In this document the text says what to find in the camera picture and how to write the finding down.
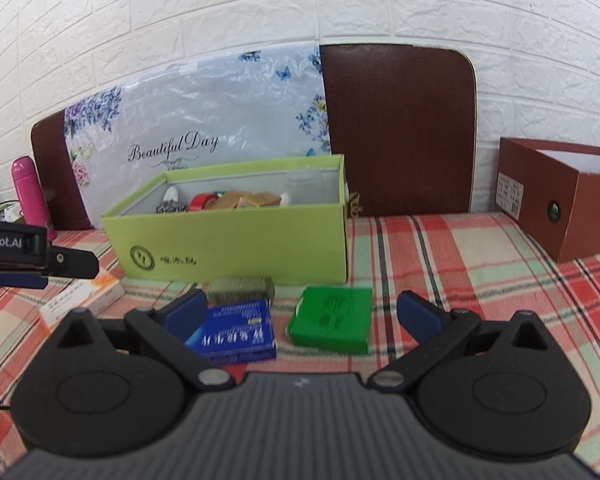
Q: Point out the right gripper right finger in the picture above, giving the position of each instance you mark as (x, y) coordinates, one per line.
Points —
(438, 335)

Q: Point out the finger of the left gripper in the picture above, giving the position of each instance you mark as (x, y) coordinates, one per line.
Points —
(28, 281)

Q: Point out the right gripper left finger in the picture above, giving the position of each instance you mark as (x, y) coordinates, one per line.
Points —
(162, 335)

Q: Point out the blue medicine box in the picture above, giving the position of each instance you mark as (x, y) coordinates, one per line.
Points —
(235, 334)

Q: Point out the red tape roll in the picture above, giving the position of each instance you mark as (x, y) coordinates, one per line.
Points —
(202, 201)

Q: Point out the small gold cardboard box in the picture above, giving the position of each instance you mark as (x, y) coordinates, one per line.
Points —
(228, 200)

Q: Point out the long gold cardboard box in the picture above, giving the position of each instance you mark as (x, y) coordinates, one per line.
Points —
(257, 200)

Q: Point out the small green storage bin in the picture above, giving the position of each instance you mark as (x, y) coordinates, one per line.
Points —
(11, 212)

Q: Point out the pink thermos bottle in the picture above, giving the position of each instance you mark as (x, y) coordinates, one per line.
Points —
(30, 195)

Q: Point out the white orange medicine box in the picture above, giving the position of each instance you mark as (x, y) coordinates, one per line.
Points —
(96, 295)

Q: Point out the green packet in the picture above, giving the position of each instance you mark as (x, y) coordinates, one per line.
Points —
(332, 318)

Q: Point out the green cardboard shoe box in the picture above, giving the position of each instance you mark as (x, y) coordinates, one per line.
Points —
(301, 242)

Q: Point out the brown cardboard shoe box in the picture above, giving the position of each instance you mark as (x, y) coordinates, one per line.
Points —
(552, 190)

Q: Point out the dark brown wooden headboard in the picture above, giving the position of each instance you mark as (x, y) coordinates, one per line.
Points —
(402, 117)

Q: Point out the floral plastic-wrapped pillow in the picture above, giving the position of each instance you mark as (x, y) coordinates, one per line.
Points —
(259, 104)

